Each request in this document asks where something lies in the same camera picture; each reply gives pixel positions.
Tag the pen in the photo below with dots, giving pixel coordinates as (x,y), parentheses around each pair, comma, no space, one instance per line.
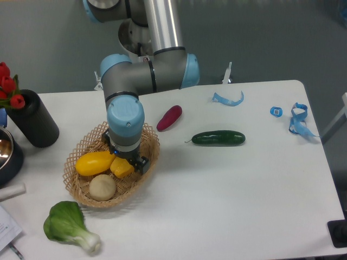
(16,251)

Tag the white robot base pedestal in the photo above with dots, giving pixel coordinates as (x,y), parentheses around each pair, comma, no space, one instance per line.
(135,40)

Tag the yellow mango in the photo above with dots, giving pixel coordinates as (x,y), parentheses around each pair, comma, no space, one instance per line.
(94,163)

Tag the yellow bell pepper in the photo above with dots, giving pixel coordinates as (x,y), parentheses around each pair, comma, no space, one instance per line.
(121,168)

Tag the red tulip flowers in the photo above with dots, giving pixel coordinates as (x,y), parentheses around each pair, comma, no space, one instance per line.
(11,96)

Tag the woven wicker basket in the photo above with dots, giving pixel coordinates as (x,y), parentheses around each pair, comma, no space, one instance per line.
(78,186)

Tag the beige round bun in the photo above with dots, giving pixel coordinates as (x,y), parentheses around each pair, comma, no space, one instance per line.
(102,187)

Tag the white paper sheet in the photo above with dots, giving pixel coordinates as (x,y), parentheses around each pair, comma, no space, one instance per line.
(9,229)

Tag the purple sweet potato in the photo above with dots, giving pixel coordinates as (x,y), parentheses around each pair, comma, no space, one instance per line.
(169,118)

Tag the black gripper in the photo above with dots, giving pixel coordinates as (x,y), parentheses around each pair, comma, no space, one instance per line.
(133,157)

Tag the green bok choy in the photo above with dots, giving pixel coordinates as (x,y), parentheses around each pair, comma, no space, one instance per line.
(66,223)

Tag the black cylindrical vase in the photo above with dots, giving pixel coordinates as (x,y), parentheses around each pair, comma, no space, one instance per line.
(34,121)

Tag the black device at table edge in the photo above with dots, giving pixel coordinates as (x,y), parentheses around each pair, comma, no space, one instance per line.
(337,230)

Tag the green cucumber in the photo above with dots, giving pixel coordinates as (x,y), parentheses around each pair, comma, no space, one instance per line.
(227,138)

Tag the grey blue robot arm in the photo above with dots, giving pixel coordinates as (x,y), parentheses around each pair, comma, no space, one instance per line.
(155,61)

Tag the white paper roll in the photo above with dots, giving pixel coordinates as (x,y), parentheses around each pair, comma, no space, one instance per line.
(12,191)

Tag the dark pot with steel interior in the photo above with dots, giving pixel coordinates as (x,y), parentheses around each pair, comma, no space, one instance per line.
(12,157)

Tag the small blue tag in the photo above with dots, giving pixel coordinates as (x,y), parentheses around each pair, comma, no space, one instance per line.
(276,111)

